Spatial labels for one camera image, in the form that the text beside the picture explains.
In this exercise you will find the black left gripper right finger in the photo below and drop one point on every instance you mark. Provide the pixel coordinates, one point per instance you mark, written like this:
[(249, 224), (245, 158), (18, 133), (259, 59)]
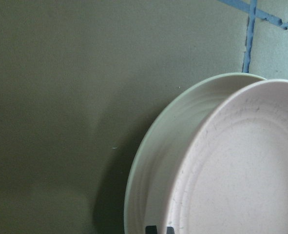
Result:
[(169, 230)]

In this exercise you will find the pink plate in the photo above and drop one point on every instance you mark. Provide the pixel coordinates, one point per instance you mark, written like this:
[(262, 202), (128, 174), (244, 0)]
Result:
[(233, 178)]

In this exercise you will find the cream plate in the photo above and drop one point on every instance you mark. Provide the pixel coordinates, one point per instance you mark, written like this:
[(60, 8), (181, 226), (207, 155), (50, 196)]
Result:
[(159, 155)]

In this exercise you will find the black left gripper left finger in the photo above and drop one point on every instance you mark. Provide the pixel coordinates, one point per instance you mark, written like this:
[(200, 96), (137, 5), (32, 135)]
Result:
[(152, 229)]

